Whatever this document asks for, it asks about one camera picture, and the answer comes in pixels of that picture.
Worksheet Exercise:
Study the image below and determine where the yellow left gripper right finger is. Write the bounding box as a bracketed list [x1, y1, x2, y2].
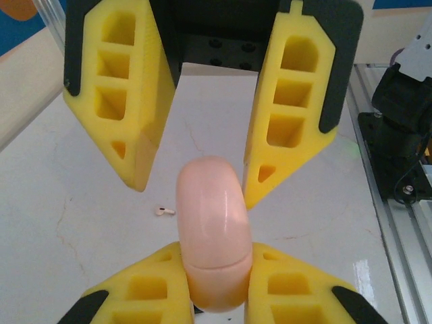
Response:
[245, 241, 389, 324]

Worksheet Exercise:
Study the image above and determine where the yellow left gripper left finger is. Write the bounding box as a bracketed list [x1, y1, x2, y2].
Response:
[59, 241, 194, 324]

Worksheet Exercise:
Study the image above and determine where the pink earbud charging case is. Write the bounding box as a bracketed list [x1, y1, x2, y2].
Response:
[175, 155, 254, 315]

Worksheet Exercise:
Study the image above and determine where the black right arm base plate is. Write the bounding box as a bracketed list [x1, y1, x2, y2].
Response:
[357, 111, 432, 207]

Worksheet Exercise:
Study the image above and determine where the aluminium table edge rail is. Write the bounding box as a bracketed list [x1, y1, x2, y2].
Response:
[347, 62, 432, 324]

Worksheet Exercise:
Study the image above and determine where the aluminium frame post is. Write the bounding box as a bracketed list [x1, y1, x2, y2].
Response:
[36, 0, 67, 51]

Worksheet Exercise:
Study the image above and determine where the thin black right base cable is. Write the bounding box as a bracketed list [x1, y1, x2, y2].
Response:
[395, 134, 427, 204]

